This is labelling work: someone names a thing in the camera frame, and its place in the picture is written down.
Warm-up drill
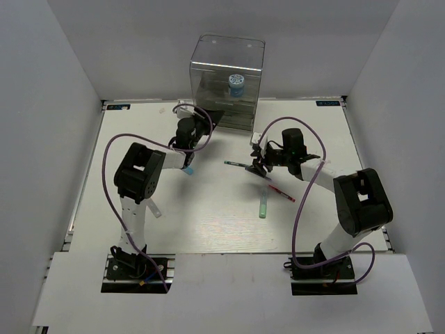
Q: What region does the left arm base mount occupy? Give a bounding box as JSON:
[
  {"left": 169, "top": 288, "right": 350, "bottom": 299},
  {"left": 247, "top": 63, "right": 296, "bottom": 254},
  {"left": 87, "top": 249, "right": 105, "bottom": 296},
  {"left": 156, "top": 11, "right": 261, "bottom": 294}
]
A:
[{"left": 101, "top": 254, "right": 175, "bottom": 294}]

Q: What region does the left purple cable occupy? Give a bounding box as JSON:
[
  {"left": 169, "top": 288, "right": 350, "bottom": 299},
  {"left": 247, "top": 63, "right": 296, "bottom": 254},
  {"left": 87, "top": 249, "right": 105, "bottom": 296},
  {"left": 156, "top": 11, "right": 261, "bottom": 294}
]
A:
[{"left": 103, "top": 106, "right": 213, "bottom": 292}]

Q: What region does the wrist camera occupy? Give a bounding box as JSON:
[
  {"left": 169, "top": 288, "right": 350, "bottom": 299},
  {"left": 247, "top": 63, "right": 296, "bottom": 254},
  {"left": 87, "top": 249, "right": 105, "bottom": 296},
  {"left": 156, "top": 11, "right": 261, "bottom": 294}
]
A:
[
  {"left": 172, "top": 100, "right": 194, "bottom": 119},
  {"left": 250, "top": 132, "right": 268, "bottom": 154}
]

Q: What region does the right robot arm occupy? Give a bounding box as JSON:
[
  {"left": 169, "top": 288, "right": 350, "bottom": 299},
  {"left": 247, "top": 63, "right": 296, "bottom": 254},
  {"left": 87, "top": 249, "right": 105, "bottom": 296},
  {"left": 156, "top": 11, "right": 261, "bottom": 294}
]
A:
[{"left": 246, "top": 128, "right": 394, "bottom": 278}]

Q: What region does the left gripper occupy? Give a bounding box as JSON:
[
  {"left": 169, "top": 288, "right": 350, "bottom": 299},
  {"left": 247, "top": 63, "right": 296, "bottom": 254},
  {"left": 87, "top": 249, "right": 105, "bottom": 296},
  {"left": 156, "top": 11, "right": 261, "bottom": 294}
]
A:
[{"left": 190, "top": 106, "right": 225, "bottom": 150}]

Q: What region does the orange highlighter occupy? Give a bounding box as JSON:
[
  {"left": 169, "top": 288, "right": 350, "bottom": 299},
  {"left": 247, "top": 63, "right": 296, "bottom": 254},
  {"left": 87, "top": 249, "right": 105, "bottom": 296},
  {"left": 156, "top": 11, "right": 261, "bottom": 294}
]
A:
[{"left": 147, "top": 198, "right": 162, "bottom": 218}]

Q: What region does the green highlighter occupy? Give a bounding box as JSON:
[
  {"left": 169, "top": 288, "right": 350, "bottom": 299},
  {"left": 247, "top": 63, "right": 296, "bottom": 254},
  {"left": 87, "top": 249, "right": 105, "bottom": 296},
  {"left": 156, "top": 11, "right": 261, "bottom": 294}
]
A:
[{"left": 259, "top": 189, "right": 268, "bottom": 218}]

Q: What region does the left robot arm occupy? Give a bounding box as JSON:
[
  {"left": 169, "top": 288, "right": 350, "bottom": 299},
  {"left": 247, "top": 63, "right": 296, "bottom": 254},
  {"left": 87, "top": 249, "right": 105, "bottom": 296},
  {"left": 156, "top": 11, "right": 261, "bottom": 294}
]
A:
[{"left": 112, "top": 104, "right": 225, "bottom": 278}]

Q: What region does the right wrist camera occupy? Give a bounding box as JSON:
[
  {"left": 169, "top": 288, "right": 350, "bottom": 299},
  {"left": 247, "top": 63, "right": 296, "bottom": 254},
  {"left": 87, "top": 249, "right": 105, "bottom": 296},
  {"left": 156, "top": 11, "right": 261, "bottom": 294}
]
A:
[{"left": 250, "top": 132, "right": 268, "bottom": 154}]

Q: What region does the blue highlighter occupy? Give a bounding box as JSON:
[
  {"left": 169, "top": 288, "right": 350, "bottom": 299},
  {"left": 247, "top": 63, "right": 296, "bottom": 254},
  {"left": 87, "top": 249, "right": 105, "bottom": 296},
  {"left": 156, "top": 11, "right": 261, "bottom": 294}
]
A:
[{"left": 183, "top": 167, "right": 193, "bottom": 175}]

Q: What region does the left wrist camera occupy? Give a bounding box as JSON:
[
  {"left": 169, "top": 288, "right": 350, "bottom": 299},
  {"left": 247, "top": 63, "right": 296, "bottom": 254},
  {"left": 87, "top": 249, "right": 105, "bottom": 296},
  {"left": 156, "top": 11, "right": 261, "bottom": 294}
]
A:
[{"left": 172, "top": 100, "right": 194, "bottom": 119}]

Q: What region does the blue white round tape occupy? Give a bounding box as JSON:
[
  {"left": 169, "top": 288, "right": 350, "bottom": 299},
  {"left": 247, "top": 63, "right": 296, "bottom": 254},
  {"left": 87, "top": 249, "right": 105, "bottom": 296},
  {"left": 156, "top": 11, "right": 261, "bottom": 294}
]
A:
[{"left": 228, "top": 74, "right": 245, "bottom": 97}]

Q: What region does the left blue corner label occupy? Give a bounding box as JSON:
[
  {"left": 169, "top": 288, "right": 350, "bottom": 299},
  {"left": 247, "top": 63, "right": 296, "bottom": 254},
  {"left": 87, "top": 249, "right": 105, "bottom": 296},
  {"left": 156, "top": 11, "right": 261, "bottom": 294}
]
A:
[{"left": 106, "top": 104, "right": 131, "bottom": 111}]

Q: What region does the red pen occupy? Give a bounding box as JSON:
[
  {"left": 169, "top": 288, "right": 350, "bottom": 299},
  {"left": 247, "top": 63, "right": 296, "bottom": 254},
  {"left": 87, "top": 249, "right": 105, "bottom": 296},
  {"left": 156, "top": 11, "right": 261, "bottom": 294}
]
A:
[{"left": 268, "top": 184, "right": 296, "bottom": 202}]

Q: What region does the purple cable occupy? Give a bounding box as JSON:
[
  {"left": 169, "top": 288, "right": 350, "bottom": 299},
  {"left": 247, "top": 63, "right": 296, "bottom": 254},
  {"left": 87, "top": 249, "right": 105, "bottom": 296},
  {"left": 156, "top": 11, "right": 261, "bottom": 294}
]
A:
[
  {"left": 103, "top": 106, "right": 213, "bottom": 292},
  {"left": 257, "top": 116, "right": 375, "bottom": 288}
]

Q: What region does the green pen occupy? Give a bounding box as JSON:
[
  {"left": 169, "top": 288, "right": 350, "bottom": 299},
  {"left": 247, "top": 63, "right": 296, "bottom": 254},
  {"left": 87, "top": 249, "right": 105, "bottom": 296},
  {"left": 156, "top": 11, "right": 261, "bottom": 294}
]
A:
[{"left": 224, "top": 161, "right": 249, "bottom": 168}]

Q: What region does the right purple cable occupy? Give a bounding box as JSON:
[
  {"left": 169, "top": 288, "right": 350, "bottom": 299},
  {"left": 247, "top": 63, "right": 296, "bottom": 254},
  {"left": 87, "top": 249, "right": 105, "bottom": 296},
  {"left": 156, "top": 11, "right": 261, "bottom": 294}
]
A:
[{"left": 257, "top": 116, "right": 375, "bottom": 288}]

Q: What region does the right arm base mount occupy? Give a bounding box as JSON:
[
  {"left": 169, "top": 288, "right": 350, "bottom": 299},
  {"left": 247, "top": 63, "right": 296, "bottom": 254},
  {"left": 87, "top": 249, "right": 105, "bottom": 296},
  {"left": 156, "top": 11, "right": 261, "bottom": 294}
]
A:
[{"left": 283, "top": 257, "right": 357, "bottom": 296}]

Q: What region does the clear plastic drawer organizer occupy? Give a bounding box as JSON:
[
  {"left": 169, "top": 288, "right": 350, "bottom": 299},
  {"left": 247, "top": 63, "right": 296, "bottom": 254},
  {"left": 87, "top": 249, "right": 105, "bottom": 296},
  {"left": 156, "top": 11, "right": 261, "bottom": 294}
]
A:
[{"left": 189, "top": 33, "right": 266, "bottom": 132}]

